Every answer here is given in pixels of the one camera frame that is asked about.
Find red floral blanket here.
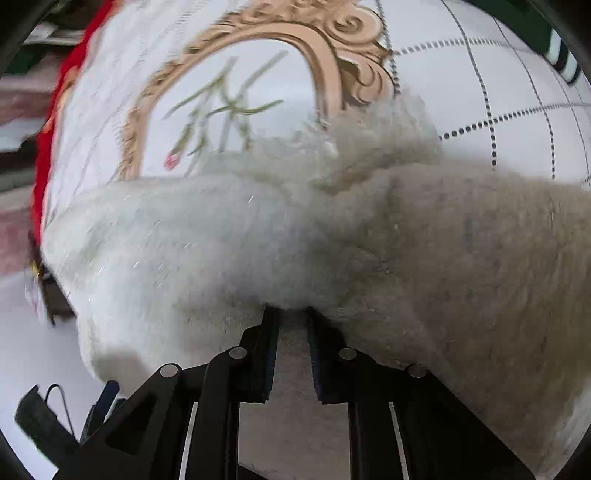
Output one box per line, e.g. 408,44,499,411
31,1,122,245

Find white floral patterned cloth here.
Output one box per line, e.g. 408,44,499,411
42,1,590,231

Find folded green striped garment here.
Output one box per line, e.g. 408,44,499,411
468,0,583,85

